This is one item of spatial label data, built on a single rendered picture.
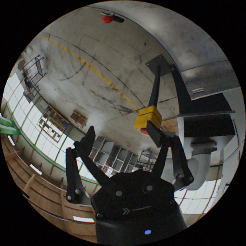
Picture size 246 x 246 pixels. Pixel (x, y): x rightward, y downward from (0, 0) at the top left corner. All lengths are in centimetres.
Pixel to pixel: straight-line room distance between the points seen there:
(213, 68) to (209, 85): 6
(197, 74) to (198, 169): 43
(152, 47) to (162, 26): 86
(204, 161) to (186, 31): 52
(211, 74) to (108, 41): 116
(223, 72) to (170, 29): 16
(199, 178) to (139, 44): 125
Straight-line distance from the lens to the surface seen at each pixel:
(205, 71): 23
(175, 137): 15
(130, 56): 113
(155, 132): 16
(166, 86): 119
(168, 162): 51
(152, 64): 108
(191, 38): 22
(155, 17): 22
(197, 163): 50
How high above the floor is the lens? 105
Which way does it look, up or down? 27 degrees down
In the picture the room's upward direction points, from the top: 154 degrees counter-clockwise
